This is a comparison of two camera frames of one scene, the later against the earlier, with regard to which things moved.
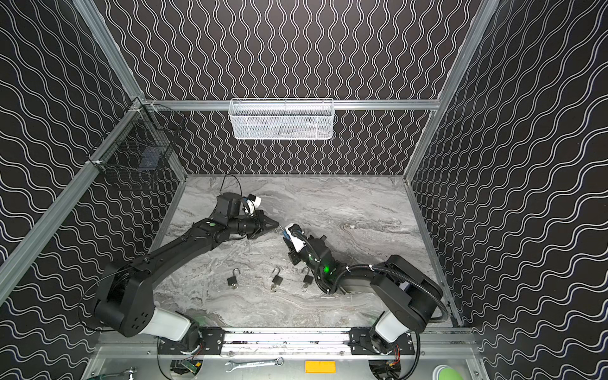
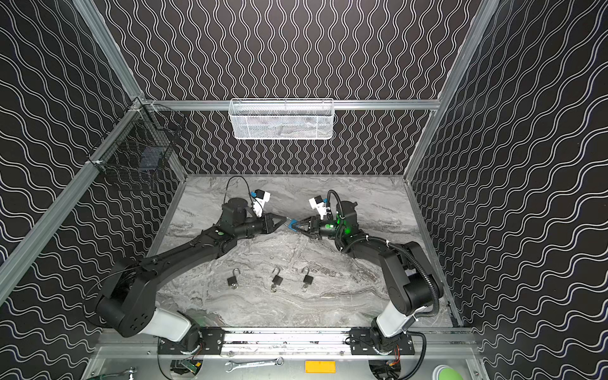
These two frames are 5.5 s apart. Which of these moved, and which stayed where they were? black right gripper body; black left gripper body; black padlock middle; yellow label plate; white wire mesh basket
Moved: black right gripper body
Stayed: yellow label plate; black padlock middle; black left gripper body; white wire mesh basket
